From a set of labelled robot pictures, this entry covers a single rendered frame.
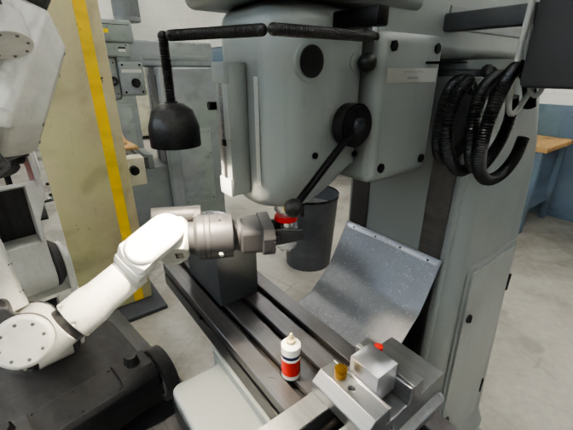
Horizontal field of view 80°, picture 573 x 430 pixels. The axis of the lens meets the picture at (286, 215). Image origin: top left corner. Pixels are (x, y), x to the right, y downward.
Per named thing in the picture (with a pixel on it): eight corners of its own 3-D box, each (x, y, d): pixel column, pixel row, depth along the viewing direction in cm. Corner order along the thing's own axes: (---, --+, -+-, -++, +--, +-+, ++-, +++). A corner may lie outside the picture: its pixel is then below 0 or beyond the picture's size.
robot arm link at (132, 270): (190, 228, 62) (128, 281, 56) (194, 245, 70) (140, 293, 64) (166, 205, 63) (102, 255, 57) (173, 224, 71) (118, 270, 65)
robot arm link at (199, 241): (212, 249, 62) (146, 255, 60) (214, 266, 71) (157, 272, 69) (209, 194, 66) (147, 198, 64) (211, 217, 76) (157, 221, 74)
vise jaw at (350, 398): (365, 446, 52) (367, 428, 50) (310, 390, 61) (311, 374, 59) (389, 423, 55) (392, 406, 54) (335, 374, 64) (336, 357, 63)
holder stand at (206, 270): (221, 307, 93) (214, 242, 85) (188, 272, 109) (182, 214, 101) (257, 292, 100) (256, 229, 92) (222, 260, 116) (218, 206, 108)
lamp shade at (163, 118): (139, 147, 49) (131, 101, 47) (176, 139, 55) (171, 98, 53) (176, 152, 46) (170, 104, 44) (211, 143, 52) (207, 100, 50)
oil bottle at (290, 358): (289, 385, 70) (289, 343, 66) (277, 372, 73) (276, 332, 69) (303, 374, 72) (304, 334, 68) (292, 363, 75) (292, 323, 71)
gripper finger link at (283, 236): (302, 241, 70) (272, 243, 69) (303, 227, 69) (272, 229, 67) (304, 245, 68) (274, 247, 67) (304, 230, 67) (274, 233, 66)
